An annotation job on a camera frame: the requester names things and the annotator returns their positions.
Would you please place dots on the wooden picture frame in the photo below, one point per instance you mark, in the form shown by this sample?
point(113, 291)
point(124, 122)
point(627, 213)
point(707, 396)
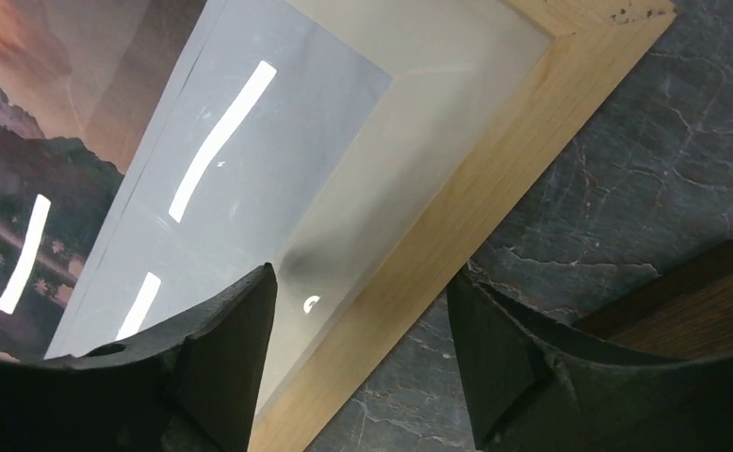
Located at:
point(365, 149)

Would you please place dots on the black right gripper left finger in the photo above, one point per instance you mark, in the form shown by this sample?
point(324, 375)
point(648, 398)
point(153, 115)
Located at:
point(188, 383)

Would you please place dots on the sunset sky photo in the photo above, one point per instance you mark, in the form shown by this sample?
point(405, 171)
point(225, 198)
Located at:
point(123, 156)

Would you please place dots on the brown block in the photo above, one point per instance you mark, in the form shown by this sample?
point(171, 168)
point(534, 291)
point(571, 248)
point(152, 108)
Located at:
point(686, 313)

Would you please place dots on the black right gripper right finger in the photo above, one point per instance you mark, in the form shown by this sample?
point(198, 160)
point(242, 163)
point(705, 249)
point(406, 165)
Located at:
point(532, 383)

